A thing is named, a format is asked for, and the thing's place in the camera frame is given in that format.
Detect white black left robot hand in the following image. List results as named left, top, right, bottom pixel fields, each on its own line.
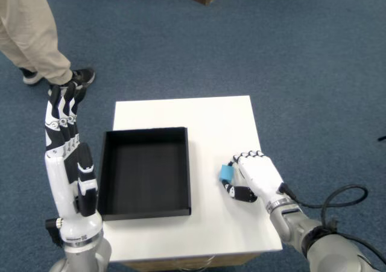
left=44, top=81, right=105, bottom=247

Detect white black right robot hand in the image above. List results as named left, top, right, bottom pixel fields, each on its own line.
left=221, top=150, right=298, bottom=214

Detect blue cube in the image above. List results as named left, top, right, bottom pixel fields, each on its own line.
left=219, top=164, right=235, bottom=183

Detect black open box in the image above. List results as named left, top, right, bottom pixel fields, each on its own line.
left=96, top=126, right=193, bottom=221

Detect black left wrist connector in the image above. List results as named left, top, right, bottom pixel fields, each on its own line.
left=45, top=217, right=65, bottom=248

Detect white square table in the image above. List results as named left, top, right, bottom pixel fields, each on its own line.
left=104, top=95, right=283, bottom=269

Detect black white sneaker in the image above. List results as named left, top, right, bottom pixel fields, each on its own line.
left=49, top=68, right=97, bottom=92
left=19, top=68, right=42, bottom=86

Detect beige trousers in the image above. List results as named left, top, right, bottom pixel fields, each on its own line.
left=0, top=0, right=74, bottom=86

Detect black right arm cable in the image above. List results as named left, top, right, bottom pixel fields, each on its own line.
left=277, top=183, right=386, bottom=252

